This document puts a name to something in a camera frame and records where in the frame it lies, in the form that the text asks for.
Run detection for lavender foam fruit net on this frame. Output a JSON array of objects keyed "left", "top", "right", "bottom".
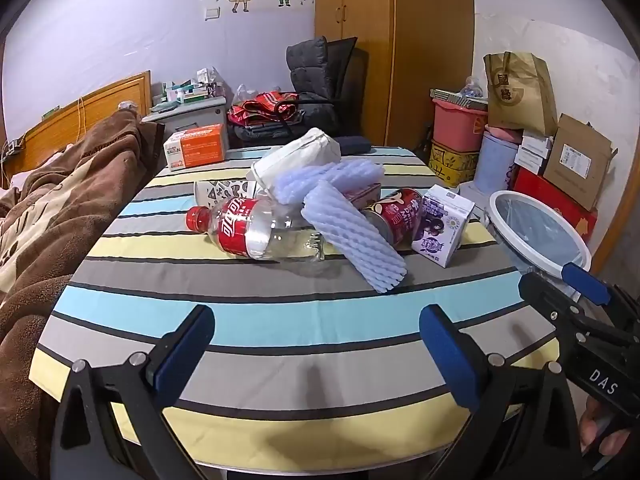
[
  {"left": 272, "top": 162, "right": 335, "bottom": 206},
  {"left": 325, "top": 157, "right": 386, "bottom": 193},
  {"left": 301, "top": 181, "right": 408, "bottom": 295}
]

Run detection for clutter of small boxes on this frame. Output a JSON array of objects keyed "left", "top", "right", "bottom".
[{"left": 152, "top": 67, "right": 223, "bottom": 106}]

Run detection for brown paper bag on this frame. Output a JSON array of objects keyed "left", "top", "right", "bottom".
[{"left": 483, "top": 51, "right": 558, "bottom": 136}]

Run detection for orange and white box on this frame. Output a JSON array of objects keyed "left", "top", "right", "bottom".
[{"left": 163, "top": 124, "right": 226, "bottom": 171}]

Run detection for light blue cylinder container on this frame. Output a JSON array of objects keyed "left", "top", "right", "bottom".
[{"left": 472, "top": 130, "right": 518, "bottom": 196}]

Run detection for dark folded clothes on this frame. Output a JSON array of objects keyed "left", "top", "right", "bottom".
[{"left": 230, "top": 120, "right": 301, "bottom": 148}]

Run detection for clear bottle with red label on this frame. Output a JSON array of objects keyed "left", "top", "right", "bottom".
[{"left": 186, "top": 195, "right": 326, "bottom": 263}]

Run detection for red gift box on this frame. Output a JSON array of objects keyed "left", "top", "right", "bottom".
[{"left": 511, "top": 166, "right": 598, "bottom": 243}]

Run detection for brown cardboard box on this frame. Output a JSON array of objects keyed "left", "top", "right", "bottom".
[{"left": 542, "top": 114, "right": 618, "bottom": 212}]

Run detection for patterned box lid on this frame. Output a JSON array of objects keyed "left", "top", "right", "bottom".
[{"left": 431, "top": 87, "right": 488, "bottom": 111}]

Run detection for clear plastic bag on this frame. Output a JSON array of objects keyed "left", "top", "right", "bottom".
[{"left": 235, "top": 84, "right": 263, "bottom": 106}]

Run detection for red striped bag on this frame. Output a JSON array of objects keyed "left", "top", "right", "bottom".
[{"left": 227, "top": 91, "right": 301, "bottom": 126}]

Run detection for person's right hand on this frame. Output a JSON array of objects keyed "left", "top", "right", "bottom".
[{"left": 580, "top": 400, "right": 631, "bottom": 454}]

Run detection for striped tablecloth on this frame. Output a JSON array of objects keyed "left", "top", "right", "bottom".
[{"left": 29, "top": 145, "right": 591, "bottom": 463}]

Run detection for yellow patterned box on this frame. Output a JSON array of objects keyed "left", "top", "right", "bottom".
[{"left": 429, "top": 140, "right": 481, "bottom": 188}]

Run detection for stack of white boxes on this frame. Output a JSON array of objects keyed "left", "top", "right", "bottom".
[{"left": 514, "top": 132, "right": 556, "bottom": 176}]

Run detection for grey cushioned chair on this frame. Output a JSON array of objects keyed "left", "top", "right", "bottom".
[{"left": 286, "top": 36, "right": 368, "bottom": 141}]

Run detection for pink plastic bin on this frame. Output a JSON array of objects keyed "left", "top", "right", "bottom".
[{"left": 431, "top": 97, "right": 488, "bottom": 153}]

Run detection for brown fleece blanket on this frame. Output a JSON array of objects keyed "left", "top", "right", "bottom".
[{"left": 0, "top": 109, "right": 166, "bottom": 480}]

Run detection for grey nightstand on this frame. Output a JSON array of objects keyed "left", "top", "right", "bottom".
[{"left": 141, "top": 95, "right": 228, "bottom": 151}]

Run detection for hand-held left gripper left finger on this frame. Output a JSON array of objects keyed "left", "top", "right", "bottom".
[{"left": 50, "top": 304, "right": 216, "bottom": 480}]

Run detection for dark blue glasses case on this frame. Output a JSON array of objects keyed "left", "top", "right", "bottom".
[{"left": 336, "top": 136, "right": 372, "bottom": 155}]

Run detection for white patterned paper cup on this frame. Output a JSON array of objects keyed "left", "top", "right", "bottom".
[{"left": 194, "top": 179, "right": 258, "bottom": 208}]

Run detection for red cartoon milk can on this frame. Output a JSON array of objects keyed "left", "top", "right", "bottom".
[{"left": 361, "top": 187, "right": 426, "bottom": 250}]

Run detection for white tissue pack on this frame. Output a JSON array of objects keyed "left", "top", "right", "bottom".
[{"left": 250, "top": 127, "right": 342, "bottom": 186}]

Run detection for wooden wardrobe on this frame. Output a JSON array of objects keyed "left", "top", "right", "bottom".
[{"left": 314, "top": 0, "right": 475, "bottom": 147}]

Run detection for purple drink carton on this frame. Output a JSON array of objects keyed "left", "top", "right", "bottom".
[{"left": 410, "top": 184, "right": 477, "bottom": 267}]

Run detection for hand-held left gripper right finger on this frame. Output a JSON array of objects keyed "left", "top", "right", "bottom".
[{"left": 419, "top": 304, "right": 586, "bottom": 480}]

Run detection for white-rimmed trash bin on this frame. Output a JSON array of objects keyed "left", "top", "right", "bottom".
[{"left": 487, "top": 190, "right": 592, "bottom": 281}]

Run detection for wooden bed headboard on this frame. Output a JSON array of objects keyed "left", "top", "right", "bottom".
[{"left": 5, "top": 71, "right": 152, "bottom": 171}]

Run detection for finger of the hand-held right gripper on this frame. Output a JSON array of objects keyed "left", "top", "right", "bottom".
[
  {"left": 518, "top": 271, "right": 636, "bottom": 353},
  {"left": 561, "top": 262, "right": 640, "bottom": 326}
]

